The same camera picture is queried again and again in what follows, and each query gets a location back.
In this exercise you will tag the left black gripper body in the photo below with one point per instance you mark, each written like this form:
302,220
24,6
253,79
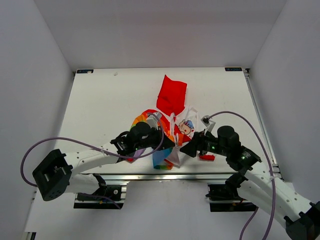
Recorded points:
153,139

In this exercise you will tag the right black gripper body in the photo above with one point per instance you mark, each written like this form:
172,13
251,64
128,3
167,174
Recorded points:
211,144

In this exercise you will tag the red rainbow kids jacket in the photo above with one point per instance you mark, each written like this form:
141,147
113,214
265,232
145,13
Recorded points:
179,122

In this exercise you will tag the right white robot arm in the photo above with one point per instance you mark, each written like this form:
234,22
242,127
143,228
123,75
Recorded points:
254,182

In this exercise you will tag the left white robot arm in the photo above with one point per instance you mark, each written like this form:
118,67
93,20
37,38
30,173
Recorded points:
60,173

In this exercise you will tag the right blue table label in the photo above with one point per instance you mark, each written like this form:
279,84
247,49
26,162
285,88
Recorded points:
233,69

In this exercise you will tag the blue table label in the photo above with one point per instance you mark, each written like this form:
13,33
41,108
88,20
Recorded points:
84,71
233,69

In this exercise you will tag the left blue table label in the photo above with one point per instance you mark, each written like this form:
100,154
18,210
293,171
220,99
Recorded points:
84,71

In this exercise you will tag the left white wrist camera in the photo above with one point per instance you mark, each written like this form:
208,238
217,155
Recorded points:
154,120

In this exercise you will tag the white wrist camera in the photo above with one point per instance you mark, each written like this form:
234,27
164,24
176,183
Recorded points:
154,120
209,124

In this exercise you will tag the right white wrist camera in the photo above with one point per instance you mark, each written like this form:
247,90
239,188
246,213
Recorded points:
209,124

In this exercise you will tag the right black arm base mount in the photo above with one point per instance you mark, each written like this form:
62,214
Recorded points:
224,198

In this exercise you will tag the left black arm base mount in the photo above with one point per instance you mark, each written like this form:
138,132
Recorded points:
108,196

